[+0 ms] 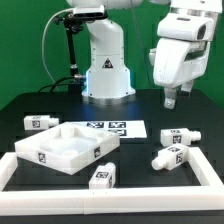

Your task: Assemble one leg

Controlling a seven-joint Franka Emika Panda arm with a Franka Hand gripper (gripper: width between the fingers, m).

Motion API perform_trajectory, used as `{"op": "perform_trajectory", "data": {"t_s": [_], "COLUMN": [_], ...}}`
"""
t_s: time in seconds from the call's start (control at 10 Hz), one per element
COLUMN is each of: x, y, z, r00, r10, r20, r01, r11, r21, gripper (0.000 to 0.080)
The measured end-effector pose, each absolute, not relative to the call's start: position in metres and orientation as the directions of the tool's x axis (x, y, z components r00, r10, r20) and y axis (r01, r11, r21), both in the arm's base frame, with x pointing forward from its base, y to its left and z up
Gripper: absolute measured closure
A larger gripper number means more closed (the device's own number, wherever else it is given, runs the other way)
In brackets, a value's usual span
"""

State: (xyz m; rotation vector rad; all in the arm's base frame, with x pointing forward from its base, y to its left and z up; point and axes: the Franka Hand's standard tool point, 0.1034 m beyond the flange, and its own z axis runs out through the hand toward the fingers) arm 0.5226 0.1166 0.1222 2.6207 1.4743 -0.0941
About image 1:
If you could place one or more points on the white marker sheet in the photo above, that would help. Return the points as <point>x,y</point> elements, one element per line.
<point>125,129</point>

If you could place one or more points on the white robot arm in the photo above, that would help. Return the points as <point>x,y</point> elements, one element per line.
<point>108,79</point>

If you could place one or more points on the silver mounted camera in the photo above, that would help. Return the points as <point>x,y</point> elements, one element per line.
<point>93,12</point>

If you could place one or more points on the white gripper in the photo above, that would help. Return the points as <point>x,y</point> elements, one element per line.
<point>177,62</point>

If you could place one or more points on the white U-shaped fence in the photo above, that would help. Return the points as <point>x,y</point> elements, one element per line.
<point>208,196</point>

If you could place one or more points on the black camera stand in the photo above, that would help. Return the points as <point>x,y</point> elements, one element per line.
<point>72,27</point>

